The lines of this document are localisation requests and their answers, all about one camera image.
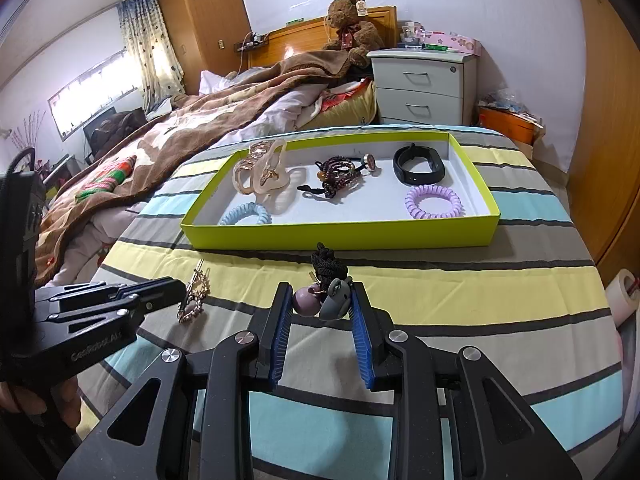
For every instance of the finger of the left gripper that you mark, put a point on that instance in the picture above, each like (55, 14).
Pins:
(86, 331)
(150, 295)

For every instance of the orange basin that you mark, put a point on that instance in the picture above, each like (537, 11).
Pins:
(509, 124)

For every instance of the large beige hair claw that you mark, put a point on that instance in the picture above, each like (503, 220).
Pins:
(263, 170)

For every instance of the brown blanket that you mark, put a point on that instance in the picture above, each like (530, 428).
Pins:
(163, 144)

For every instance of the patterned curtain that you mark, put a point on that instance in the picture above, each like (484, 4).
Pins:
(159, 74)

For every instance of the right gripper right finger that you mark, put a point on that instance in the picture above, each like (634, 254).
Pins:
(454, 413)

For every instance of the rhinestone hair clip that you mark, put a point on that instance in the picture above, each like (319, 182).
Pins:
(197, 290)

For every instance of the white drawer nightstand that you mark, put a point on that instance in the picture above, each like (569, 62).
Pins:
(424, 87)

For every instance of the wooden headboard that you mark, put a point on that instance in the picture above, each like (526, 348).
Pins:
(313, 34)

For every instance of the white paper roll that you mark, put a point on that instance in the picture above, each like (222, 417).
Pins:
(623, 296)

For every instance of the pink floral box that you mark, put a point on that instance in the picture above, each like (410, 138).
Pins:
(451, 42)

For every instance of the black fitness band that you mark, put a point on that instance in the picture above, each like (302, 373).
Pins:
(418, 165)

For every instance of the lime green tray box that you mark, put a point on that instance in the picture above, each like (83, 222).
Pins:
(370, 214)

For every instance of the brown teddy bear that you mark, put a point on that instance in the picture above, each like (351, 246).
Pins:
(354, 33)

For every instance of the wooden wardrobe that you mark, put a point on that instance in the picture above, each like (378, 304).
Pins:
(603, 182)

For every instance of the white quilt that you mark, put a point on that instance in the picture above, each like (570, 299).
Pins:
(303, 107)

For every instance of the person left hand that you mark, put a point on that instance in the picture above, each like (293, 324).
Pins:
(18, 399)

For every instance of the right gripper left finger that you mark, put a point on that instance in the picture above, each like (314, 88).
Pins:
(188, 415)

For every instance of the striped table cloth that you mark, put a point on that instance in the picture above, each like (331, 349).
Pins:
(532, 301)

